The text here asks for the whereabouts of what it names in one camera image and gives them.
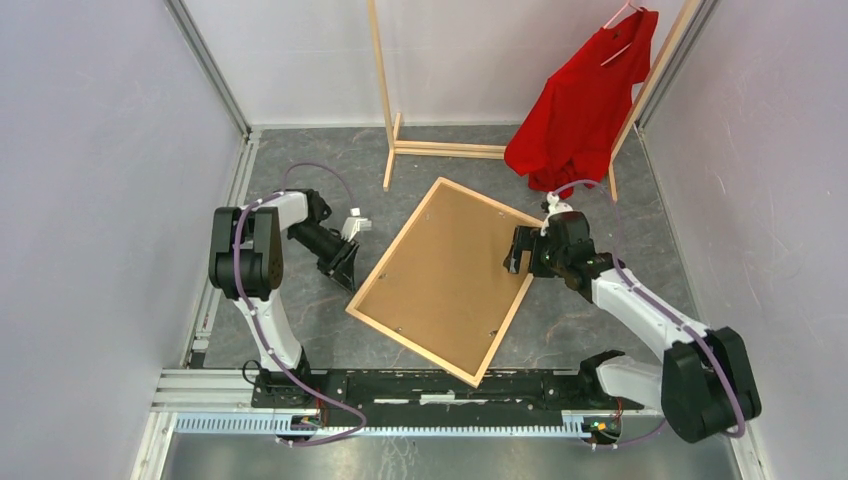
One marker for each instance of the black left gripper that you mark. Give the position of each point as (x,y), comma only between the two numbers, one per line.
(343,271)

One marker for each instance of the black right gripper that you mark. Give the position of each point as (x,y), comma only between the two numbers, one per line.
(521,241)

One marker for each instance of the brown backing board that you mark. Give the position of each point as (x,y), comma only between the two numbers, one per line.
(444,278)

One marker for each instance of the light wooden picture frame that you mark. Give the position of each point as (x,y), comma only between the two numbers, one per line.
(371,298)

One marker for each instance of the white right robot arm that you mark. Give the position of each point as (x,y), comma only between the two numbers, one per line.
(703,383)

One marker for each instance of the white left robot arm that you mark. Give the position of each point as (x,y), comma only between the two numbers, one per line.
(246,264)

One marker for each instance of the red t-shirt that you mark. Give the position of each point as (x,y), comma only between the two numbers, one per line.
(571,129)

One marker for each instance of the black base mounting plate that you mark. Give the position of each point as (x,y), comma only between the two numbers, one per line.
(433,398)

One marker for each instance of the pink clothes hanger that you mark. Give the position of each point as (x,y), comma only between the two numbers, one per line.
(623,26)

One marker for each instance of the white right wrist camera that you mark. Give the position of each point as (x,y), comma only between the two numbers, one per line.
(552,206)

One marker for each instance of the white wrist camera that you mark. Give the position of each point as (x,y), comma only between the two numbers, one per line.
(552,206)
(355,223)

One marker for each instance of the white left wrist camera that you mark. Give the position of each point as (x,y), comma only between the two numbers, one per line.
(355,223)

